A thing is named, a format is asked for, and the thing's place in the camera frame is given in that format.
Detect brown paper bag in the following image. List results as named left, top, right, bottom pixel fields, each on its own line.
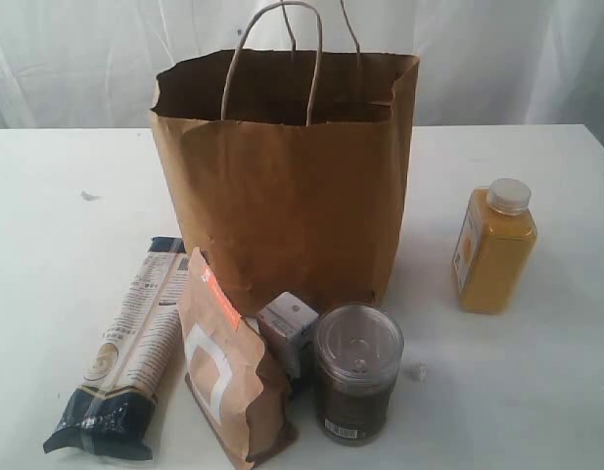
left=148, top=0, right=422, bottom=314

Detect dark can with pull lid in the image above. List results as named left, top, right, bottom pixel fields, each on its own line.
left=313, top=304, right=404, bottom=447

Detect small grey carton box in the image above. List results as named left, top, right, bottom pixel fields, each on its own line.
left=256, top=292, right=319, bottom=396

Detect brown kraft pouch orange label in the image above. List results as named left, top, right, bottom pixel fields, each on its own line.
left=178, top=249, right=296, bottom=469

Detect orange juice bottle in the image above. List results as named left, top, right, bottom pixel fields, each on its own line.
left=452, top=178, right=537, bottom=314

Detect long pasta package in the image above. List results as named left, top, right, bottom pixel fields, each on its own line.
left=43, top=236, right=189, bottom=461

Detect white backdrop curtain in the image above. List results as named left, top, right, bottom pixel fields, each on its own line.
left=0, top=1, right=604, bottom=140

